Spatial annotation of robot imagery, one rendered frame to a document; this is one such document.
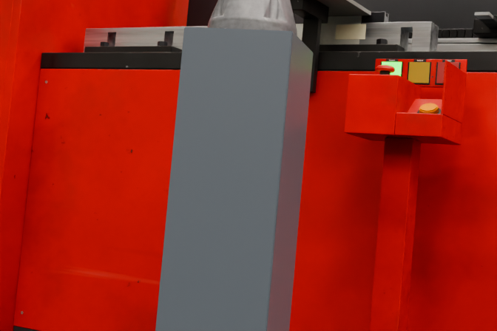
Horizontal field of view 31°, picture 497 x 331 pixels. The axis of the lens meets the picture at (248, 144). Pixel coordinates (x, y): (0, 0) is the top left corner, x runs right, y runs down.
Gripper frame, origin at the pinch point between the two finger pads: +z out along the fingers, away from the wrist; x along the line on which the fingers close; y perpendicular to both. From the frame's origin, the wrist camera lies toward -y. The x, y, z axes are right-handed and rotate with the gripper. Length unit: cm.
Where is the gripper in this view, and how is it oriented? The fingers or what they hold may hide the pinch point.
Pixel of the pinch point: (330, 2)
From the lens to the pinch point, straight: 222.0
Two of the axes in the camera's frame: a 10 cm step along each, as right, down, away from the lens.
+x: -8.8, -0.5, 4.8
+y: 4.2, -5.7, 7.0
